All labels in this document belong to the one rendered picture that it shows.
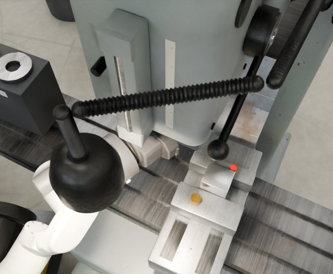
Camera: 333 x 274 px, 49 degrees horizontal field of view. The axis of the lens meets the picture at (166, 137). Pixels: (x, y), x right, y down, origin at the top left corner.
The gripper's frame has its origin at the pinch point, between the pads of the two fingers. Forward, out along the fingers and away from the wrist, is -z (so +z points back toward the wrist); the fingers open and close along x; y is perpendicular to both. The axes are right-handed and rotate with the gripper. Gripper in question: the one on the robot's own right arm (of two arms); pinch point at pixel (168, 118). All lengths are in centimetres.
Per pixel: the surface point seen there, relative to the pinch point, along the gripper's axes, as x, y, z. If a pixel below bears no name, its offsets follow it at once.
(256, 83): -19.7, -35.2, 9.3
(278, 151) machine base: 0, 102, -76
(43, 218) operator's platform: 39, 84, 30
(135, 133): -5.5, -13.6, 11.7
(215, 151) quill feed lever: -15.6, -15.4, 6.3
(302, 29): -18.4, -35.4, 1.8
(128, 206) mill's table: 1.7, 28.6, 11.5
